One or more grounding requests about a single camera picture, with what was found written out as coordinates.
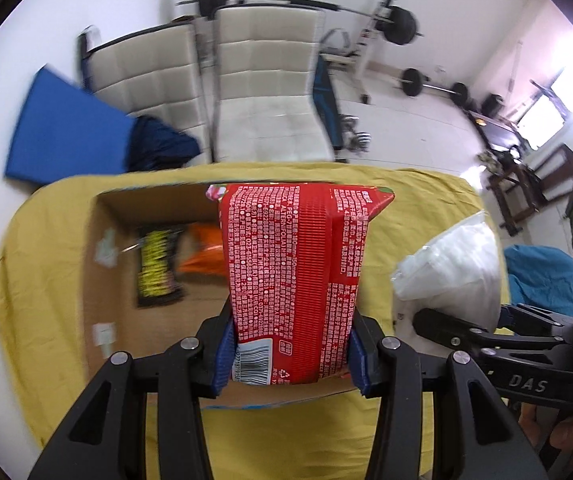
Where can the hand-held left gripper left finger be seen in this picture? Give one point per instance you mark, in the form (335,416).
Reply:
(222,360)

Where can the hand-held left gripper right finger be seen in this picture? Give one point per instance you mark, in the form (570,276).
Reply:
(359,365)

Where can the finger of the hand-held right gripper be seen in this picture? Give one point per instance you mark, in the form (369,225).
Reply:
(531,316)
(456,330)

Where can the white soft pack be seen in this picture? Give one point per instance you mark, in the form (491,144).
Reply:
(451,270)

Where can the red snack packet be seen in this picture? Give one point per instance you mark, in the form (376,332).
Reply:
(291,280)

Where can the orange snack packet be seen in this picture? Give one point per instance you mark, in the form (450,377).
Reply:
(204,255)

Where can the black snack packet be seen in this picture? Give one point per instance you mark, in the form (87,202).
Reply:
(159,270)

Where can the cardboard box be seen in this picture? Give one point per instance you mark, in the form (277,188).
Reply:
(111,310)

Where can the person's right hand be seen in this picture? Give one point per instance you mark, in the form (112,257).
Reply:
(561,435)

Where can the blue bean bag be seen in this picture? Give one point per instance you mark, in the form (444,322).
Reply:
(536,280)

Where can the dark wooden chair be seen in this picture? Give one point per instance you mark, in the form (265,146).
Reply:
(551,180)

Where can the pair of shoes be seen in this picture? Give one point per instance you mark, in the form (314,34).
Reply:
(487,162)

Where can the treadmill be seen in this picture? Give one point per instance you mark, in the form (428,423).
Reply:
(501,132)

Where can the yellow tablecloth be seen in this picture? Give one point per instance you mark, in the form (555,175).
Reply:
(41,270)

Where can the window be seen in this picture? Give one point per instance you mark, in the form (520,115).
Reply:
(549,110)

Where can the chrome dumbbell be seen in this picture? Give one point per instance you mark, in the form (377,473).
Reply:
(349,122)
(361,141)

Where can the black speaker box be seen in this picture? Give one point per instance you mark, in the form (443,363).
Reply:
(492,105)

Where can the dark blue cloth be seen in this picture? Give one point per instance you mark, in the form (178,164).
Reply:
(161,145)

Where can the short barbell with black plates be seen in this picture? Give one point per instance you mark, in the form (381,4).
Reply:
(411,81)

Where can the black and blue weight bench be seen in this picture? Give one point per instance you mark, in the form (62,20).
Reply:
(327,105)

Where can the large white padded chair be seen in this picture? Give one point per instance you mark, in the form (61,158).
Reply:
(266,90)

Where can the small white padded chair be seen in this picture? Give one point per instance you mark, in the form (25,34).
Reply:
(156,80)

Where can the racked barbell with black plates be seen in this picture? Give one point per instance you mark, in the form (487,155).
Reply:
(399,25)

